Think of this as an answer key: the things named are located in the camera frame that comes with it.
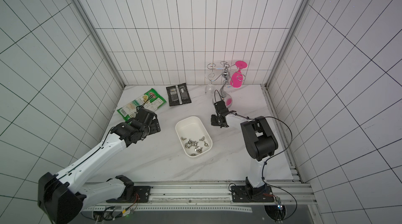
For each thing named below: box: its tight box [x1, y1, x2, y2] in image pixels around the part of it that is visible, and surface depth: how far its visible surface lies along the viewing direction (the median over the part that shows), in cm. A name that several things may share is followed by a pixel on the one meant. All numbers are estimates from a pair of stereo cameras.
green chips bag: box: [116, 87, 167, 123], surface depth 111 cm
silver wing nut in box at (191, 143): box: [184, 139, 199, 149], surface depth 90 cm
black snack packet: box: [165, 82, 192, 107], surface depth 115 cm
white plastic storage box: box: [174, 115, 214, 158], surface depth 94 cm
